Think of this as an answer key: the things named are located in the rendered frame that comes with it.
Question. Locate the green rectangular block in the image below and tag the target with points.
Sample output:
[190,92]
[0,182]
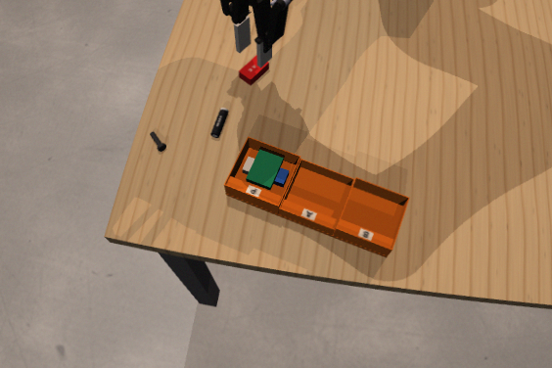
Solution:
[264,169]

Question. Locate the black aa battery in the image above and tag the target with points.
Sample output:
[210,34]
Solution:
[219,123]

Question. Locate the red 9v battery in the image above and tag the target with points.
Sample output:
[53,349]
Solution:
[251,72]

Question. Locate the black bolt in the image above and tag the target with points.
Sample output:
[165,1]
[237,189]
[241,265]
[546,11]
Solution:
[161,146]

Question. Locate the orange three-compartment bin rack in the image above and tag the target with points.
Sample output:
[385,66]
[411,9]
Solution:
[312,193]

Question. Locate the blue and white eraser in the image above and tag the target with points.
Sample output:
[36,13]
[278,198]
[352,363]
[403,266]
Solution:
[280,178]

